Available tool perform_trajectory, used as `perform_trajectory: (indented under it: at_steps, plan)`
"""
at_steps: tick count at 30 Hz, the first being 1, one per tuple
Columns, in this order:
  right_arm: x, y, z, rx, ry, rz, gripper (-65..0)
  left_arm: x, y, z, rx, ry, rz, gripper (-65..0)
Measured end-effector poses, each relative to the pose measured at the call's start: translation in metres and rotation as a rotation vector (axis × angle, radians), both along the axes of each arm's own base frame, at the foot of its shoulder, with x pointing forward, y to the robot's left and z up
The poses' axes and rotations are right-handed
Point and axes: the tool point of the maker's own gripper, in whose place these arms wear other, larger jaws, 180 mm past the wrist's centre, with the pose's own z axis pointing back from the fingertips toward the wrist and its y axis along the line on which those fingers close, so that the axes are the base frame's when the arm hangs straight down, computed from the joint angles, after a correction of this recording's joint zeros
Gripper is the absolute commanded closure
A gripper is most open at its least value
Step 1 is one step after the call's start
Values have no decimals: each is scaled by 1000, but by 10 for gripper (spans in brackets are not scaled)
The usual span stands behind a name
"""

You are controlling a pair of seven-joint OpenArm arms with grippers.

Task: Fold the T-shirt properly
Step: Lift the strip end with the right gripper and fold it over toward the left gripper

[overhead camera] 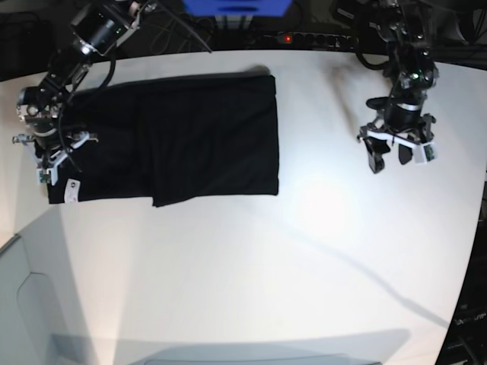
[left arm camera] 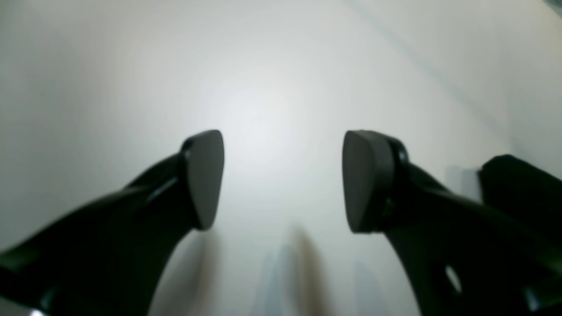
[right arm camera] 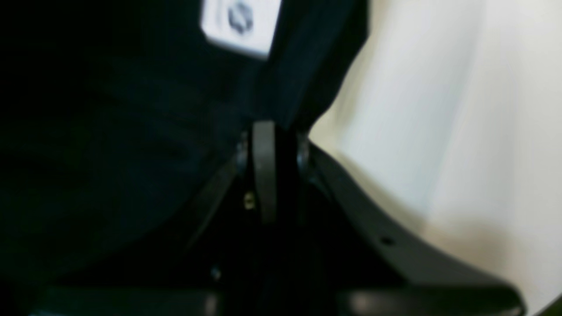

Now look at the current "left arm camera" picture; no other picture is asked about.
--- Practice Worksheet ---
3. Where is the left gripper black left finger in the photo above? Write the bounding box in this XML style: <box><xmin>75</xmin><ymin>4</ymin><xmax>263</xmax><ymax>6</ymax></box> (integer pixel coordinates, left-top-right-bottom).
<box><xmin>0</xmin><ymin>130</ymin><xmax>225</xmax><ymax>316</ymax></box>

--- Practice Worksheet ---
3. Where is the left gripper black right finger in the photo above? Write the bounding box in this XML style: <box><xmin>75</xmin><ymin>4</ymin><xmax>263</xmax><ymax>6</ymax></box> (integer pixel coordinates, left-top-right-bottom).
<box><xmin>342</xmin><ymin>130</ymin><xmax>561</xmax><ymax>316</ymax></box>

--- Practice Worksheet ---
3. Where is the black T-shirt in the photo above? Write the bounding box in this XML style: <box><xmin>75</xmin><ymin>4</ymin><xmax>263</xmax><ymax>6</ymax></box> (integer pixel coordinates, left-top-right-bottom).
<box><xmin>478</xmin><ymin>154</ymin><xmax>562</xmax><ymax>246</ymax></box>

